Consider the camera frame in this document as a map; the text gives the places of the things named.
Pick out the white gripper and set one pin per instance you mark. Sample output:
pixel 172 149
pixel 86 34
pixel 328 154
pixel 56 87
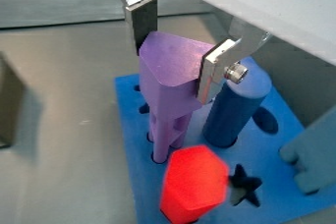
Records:
pixel 302 22

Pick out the purple three prong peg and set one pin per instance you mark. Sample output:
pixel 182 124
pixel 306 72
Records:
pixel 170 62

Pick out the light blue two prong peg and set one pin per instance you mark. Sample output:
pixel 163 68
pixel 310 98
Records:
pixel 312 150

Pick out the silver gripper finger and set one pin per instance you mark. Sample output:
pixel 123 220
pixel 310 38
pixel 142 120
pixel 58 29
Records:
pixel 142 19

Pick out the dark blue cylinder peg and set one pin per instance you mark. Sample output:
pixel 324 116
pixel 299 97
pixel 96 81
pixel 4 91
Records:
pixel 235 105

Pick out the red hexagonal peg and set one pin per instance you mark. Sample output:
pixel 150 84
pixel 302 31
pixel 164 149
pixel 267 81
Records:
pixel 195 184

